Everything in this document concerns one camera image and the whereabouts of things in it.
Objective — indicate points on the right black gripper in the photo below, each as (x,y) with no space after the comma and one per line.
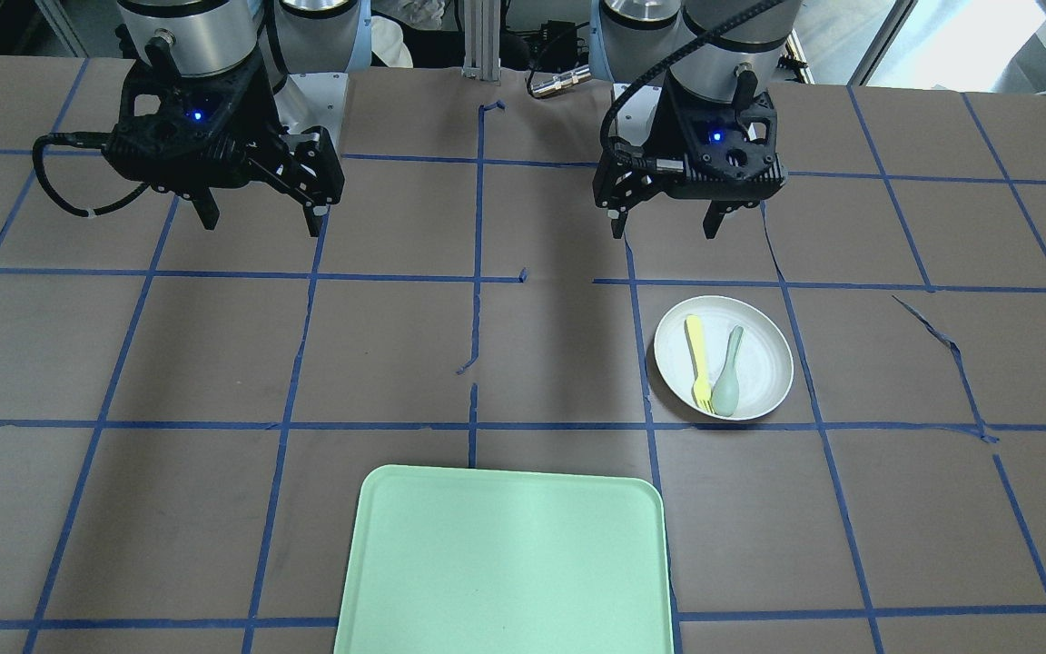
(261,113)

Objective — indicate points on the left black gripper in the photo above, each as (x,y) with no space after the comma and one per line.
(651,127)

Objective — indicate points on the white round plate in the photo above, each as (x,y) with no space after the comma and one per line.
(765,365)

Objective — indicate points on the yellow plastic fork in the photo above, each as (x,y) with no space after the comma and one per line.
(702,389)

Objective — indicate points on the pale green plastic spoon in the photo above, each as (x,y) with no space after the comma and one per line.
(725,394)

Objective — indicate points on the black power adapter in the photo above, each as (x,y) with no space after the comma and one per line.
(558,46)

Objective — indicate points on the light green tray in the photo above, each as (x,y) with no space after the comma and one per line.
(448,560)

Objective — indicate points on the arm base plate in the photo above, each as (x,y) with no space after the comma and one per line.
(634,121)
(313,100)

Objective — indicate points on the aluminium frame post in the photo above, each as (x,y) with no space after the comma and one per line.
(481,30)

